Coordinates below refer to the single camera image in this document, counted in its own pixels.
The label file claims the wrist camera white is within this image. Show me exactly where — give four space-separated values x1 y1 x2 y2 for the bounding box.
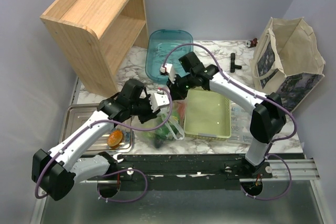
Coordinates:
149 89 170 112
160 63 177 84

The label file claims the small red black connector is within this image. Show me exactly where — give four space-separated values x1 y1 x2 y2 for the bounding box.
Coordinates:
246 38 258 48

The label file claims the light green plastic basket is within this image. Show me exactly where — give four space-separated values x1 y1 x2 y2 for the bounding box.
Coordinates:
184 89 232 140

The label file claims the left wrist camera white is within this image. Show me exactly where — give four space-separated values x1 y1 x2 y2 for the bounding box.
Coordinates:
149 89 170 112

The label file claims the metal baking tray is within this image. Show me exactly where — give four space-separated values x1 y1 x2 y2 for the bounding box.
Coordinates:
58 103 135 155

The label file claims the canvas tote bag with print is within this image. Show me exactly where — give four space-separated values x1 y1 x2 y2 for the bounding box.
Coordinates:
250 18 326 112

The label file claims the orange glazed bread bun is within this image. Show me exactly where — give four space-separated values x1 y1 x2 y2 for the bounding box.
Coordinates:
107 130 123 148

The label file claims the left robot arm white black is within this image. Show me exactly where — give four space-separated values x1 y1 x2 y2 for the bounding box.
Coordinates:
31 79 170 201

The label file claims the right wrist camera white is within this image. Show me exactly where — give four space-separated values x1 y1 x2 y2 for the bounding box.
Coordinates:
160 63 177 84

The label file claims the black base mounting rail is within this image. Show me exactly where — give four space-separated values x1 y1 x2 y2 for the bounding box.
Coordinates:
88 154 272 191

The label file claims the aluminium frame rail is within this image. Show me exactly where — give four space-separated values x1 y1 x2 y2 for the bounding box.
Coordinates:
78 155 321 183

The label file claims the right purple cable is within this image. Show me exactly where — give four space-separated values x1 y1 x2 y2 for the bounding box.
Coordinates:
162 42 297 200

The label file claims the teal transparent plastic bin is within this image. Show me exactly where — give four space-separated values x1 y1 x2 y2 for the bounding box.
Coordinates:
145 29 193 85

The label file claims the purple cable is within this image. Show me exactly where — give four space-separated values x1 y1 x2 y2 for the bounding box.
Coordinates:
35 89 173 204
162 42 297 200

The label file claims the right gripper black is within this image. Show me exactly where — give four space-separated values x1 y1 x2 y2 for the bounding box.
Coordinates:
166 73 196 101

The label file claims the clear plastic compartment box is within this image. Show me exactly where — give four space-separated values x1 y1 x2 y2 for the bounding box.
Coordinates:
227 102 253 145

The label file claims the wooden shelf unit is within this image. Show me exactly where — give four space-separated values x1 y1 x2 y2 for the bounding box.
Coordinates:
40 0 149 97

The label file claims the clear plastic grocery bag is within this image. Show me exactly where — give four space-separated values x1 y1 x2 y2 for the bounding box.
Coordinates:
131 108 185 148

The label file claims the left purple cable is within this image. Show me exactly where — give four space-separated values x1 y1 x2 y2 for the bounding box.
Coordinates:
35 89 173 204

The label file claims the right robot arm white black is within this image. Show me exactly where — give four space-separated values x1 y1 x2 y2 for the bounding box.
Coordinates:
160 52 287 178

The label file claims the black T-shaped pipe fitting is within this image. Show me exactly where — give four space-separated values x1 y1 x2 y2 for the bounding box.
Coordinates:
230 52 242 73

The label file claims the red toy pepper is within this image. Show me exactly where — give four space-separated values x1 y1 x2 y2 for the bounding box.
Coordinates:
172 101 187 124

